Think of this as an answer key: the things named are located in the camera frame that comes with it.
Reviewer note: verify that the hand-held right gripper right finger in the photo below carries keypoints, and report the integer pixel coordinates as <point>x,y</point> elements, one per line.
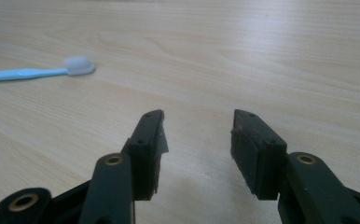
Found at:
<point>257,155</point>

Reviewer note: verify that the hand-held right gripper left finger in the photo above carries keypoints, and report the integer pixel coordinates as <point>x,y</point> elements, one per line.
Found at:
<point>145,155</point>

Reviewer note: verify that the light blue toothbrush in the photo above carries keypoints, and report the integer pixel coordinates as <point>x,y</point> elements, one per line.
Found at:
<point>44,71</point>

